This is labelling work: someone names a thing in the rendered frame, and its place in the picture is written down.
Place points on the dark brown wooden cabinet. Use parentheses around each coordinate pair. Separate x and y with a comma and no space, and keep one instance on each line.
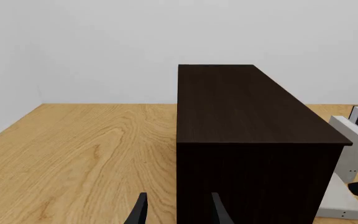
(253,140)

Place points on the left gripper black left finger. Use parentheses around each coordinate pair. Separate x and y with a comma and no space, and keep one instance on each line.
(139,212)

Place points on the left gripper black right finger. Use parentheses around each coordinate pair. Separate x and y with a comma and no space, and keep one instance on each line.
(220,213)

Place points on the pale grey shelf unit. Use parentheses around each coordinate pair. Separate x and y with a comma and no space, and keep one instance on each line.
(351,149)

